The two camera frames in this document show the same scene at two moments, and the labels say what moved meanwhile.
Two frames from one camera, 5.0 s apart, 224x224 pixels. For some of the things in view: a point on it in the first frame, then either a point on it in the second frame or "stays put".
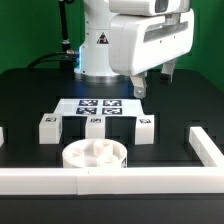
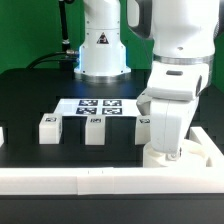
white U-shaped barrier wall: (121, 180) stays put
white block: (144, 129) stays put
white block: (95, 127) stays put
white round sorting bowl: (94, 154) → (192, 154)
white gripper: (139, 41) → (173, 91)
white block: (50, 129) stays put
